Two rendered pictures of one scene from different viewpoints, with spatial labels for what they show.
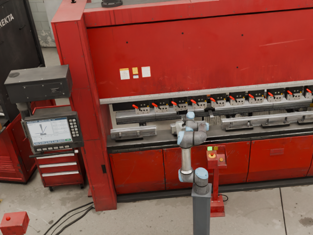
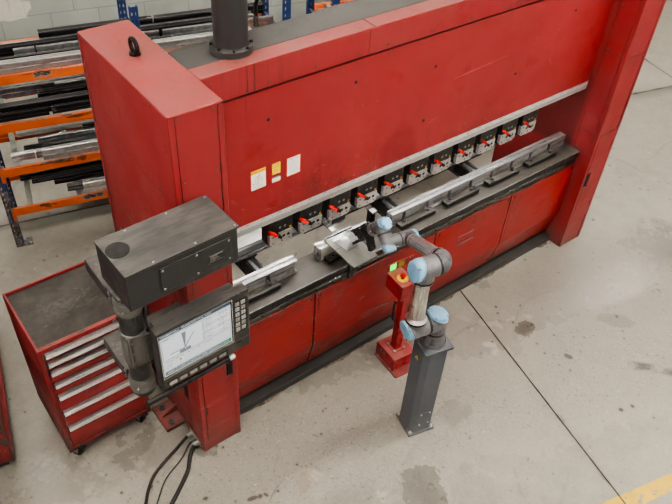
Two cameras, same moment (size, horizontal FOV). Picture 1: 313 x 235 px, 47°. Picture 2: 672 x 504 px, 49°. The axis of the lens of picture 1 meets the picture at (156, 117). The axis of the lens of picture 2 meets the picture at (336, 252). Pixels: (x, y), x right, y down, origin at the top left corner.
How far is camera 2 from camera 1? 2.02 m
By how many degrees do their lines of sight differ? 32
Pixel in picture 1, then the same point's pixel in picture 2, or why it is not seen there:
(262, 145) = (448, 234)
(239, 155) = not seen: hidden behind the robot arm
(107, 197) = (228, 416)
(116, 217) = (251, 445)
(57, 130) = (212, 331)
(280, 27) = (482, 44)
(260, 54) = (453, 92)
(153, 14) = (317, 59)
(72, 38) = (204, 140)
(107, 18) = (242, 82)
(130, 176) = (259, 363)
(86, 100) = not seen: hidden behind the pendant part
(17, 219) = not seen: outside the picture
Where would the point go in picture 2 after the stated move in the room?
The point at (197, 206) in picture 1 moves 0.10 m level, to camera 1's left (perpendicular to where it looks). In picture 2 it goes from (430, 369) to (416, 377)
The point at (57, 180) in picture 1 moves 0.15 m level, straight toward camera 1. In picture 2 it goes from (99, 425) to (118, 438)
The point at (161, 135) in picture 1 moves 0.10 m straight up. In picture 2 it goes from (307, 270) to (307, 258)
